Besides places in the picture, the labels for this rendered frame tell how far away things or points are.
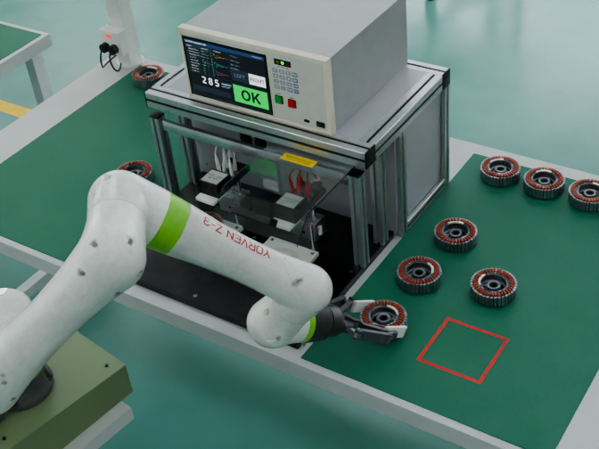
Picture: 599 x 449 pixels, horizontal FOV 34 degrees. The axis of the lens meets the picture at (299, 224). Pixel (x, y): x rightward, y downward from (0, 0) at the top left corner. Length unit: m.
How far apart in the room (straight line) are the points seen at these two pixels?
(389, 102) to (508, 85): 2.31
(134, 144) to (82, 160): 0.17
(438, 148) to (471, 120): 1.78
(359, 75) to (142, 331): 1.52
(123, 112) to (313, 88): 1.13
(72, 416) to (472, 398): 0.87
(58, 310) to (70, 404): 0.44
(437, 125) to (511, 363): 0.72
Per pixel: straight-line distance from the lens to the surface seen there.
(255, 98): 2.47
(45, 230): 2.89
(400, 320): 2.35
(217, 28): 2.49
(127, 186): 1.86
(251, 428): 3.20
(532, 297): 2.48
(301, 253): 2.57
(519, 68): 4.92
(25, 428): 2.20
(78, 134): 3.27
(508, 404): 2.23
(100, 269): 1.74
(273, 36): 2.42
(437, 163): 2.76
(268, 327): 2.08
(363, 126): 2.42
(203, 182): 2.63
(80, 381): 2.26
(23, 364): 1.92
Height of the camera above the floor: 2.41
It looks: 38 degrees down
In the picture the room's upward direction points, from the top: 6 degrees counter-clockwise
